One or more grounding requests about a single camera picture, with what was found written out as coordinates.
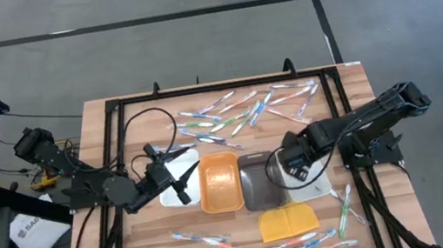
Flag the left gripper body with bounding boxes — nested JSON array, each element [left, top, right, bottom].
[[130, 137, 194, 213]]

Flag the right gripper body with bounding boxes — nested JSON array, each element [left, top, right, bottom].
[[273, 126, 322, 173]]

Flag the white plastic bin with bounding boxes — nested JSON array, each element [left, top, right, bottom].
[[274, 143, 333, 206], [152, 147, 207, 211]]

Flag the orange plastic bin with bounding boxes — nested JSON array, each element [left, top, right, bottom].
[[193, 149, 247, 217]]

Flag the grey translucent plastic bin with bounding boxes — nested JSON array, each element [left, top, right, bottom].
[[236, 149, 291, 214]]

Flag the green toothbrush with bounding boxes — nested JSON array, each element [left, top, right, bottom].
[[167, 117, 216, 134], [207, 109, 254, 134], [330, 183, 359, 240], [226, 99, 267, 138]]

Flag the yellow folded cloth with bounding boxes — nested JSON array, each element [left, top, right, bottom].
[[255, 198, 323, 245]]

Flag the white printed box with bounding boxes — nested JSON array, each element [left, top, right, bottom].
[[5, 206, 75, 248]]

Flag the black desk beam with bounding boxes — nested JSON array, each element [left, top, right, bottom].
[[0, 175, 75, 235]]

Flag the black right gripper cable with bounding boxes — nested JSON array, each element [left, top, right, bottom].
[[258, 118, 372, 195]]

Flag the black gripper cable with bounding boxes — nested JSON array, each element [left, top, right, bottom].
[[111, 103, 185, 179], [258, 118, 372, 195]]

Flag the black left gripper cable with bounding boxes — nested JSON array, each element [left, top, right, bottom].
[[111, 103, 185, 179]]

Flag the black aluminium rig frame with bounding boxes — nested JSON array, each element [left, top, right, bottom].
[[38, 39, 439, 248]]

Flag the yellow cable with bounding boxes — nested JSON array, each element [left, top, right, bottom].
[[24, 138, 80, 193]]

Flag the thin black floor cable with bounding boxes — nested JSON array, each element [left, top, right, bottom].
[[3, 101, 84, 130]]

